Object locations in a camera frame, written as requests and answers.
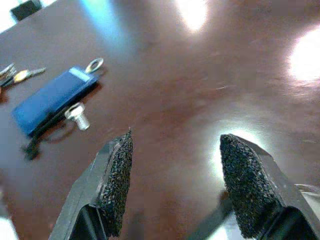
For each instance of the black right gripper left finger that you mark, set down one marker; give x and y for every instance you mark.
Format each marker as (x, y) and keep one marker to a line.
(115, 180)

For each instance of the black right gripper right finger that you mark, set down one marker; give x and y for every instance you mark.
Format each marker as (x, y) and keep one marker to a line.
(245, 187)

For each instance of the black suitcase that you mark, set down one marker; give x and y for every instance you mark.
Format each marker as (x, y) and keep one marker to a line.
(25, 10)

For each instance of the key bunch with brown figurine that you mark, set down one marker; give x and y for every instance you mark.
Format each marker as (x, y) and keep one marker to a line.
(22, 75)

